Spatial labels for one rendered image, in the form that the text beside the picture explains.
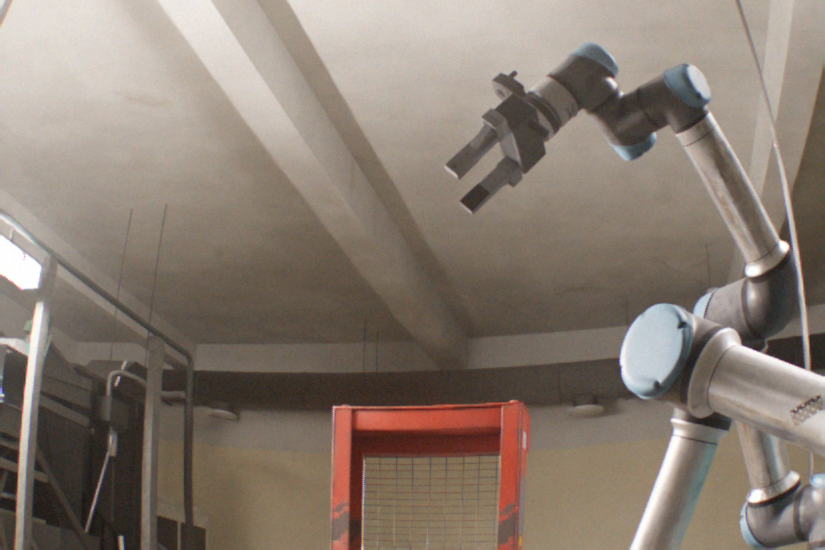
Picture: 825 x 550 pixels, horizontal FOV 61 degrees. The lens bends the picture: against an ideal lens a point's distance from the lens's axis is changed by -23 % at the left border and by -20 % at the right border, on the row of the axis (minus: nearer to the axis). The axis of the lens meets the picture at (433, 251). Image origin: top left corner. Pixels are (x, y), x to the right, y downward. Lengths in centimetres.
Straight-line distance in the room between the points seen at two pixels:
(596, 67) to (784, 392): 64
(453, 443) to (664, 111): 157
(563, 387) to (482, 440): 681
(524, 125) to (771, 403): 58
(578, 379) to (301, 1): 570
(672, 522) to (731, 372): 27
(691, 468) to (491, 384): 838
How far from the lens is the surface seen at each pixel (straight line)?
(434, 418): 250
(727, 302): 140
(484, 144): 121
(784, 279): 133
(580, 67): 130
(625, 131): 132
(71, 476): 556
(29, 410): 412
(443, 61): 558
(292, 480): 1082
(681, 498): 113
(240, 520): 1109
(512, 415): 245
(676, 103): 126
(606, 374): 933
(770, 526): 149
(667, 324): 99
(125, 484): 647
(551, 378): 938
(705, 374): 97
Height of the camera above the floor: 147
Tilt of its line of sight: 24 degrees up
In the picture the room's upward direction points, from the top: 2 degrees clockwise
